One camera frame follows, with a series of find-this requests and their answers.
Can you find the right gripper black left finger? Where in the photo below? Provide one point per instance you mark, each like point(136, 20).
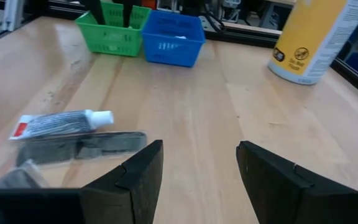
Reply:
point(126, 196)

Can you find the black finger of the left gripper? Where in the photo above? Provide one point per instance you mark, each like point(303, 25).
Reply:
point(127, 12)
point(95, 11)

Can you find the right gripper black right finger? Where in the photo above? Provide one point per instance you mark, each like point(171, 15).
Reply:
point(291, 196)

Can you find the black comb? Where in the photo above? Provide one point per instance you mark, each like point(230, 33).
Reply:
point(17, 177)
point(104, 144)

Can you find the green plastic basket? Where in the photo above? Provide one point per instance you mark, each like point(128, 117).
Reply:
point(110, 40)

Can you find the blue plastic basket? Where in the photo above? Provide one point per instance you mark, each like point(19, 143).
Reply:
point(172, 46)

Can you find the yellow wipes canister white lid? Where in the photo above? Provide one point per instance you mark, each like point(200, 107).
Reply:
point(309, 40)

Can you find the white aluminium post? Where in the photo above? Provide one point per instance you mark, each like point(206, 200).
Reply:
point(12, 14)

